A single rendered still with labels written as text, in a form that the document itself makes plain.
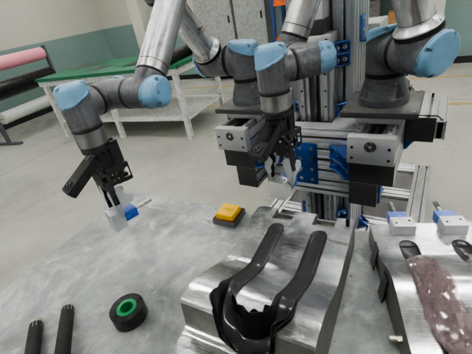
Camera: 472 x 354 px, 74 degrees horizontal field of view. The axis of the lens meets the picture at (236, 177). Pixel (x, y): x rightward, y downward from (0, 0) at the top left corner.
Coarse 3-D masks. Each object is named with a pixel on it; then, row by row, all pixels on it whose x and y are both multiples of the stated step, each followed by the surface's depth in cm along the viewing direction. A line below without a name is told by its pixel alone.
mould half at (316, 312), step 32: (256, 224) 82; (288, 224) 79; (352, 224) 75; (288, 256) 71; (192, 288) 61; (256, 288) 59; (320, 288) 61; (192, 320) 60; (320, 320) 51; (192, 352) 57; (224, 352) 56; (288, 352) 51; (320, 352) 52
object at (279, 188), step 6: (300, 168) 94; (282, 174) 90; (270, 180) 86; (276, 180) 86; (282, 180) 85; (270, 186) 87; (276, 186) 85; (282, 186) 84; (288, 186) 85; (270, 192) 88; (276, 192) 87; (282, 192) 85; (288, 192) 86; (282, 198) 86
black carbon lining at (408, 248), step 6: (402, 240) 73; (408, 240) 73; (456, 240) 70; (462, 240) 70; (402, 246) 72; (408, 246) 72; (414, 246) 71; (456, 246) 69; (462, 246) 69; (468, 246) 69; (402, 252) 70; (408, 252) 70; (414, 252) 70; (420, 252) 69; (456, 252) 67; (462, 252) 68; (468, 252) 67; (462, 258) 65
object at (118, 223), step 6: (150, 198) 94; (132, 204) 90; (138, 204) 92; (144, 204) 92; (108, 210) 87; (114, 210) 87; (126, 210) 88; (132, 210) 88; (108, 216) 86; (114, 216) 85; (126, 216) 88; (132, 216) 89; (114, 222) 85; (120, 222) 86; (126, 222) 88; (114, 228) 87; (120, 228) 87
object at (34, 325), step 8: (32, 320) 74; (40, 320) 75; (32, 328) 72; (40, 328) 72; (32, 336) 69; (40, 336) 70; (32, 344) 67; (40, 344) 68; (32, 352) 65; (40, 352) 67
